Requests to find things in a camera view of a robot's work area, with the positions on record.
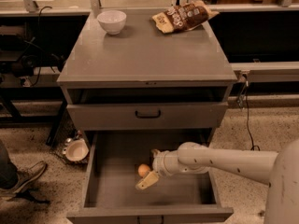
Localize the dark trouser leg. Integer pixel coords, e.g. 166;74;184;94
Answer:
0;140;18;189

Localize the brown chip bag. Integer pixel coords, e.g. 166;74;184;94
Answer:
152;0;219;34

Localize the open grey middle drawer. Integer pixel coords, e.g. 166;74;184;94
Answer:
67;130;234;224

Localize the grey top drawer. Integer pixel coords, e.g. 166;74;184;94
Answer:
67;87;228;131

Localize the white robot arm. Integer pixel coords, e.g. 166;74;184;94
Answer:
135;140;299;224

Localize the orange fruit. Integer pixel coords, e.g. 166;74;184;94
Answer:
137;164;150;177

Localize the black power cable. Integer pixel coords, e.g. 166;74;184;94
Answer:
244;73;261;151

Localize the black drawer handle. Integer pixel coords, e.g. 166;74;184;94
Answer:
135;110;162;119

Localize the black cable at left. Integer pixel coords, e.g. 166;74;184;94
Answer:
29;6;54;88

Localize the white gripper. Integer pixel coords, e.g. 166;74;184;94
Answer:
135;148;179;190

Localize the grey drawer cabinet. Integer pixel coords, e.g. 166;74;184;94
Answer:
58;9;236;143

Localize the white bowl on floor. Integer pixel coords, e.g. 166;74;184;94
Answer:
65;139;89;161

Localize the white ceramic bowl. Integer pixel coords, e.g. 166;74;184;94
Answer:
97;10;127;35

